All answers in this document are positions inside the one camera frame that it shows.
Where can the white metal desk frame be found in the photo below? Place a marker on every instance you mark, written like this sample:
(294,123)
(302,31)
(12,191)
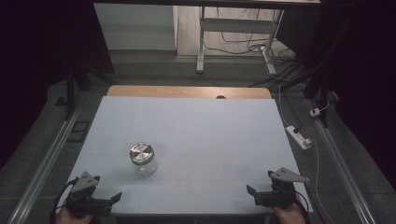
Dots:
(236,25)

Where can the clear glass jar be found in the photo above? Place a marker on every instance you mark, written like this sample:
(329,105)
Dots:
(146,168)

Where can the person's right hand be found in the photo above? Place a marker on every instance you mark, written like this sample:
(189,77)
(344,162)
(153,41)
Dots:
(289,215)

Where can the small white adapter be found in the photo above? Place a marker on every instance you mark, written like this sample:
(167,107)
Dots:
(314,112)

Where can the black metal stand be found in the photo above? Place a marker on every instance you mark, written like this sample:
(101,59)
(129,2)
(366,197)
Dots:
(323,84)
(70,90)

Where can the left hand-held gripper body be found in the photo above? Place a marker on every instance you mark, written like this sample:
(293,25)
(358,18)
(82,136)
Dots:
(81,196)

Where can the white power strip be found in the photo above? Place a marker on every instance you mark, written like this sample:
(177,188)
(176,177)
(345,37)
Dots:
(298,137)

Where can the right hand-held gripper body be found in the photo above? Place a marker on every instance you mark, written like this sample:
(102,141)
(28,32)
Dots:
(277,194)

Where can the white panel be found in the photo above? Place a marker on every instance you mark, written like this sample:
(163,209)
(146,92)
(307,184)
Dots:
(137,28)

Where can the person's left hand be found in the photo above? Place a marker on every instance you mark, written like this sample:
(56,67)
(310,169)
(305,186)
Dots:
(70,217)

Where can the round silver metal lid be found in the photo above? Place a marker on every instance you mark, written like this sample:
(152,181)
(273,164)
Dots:
(141,153)

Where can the black rectangular floor frame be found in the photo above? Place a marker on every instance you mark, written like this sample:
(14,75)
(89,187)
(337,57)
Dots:
(71,137)

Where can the pale blue table mat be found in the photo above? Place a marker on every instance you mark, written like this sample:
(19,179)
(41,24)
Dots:
(193,140)

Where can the aluminium floor rail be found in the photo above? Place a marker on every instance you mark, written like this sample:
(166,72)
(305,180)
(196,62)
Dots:
(342,165)
(46,161)

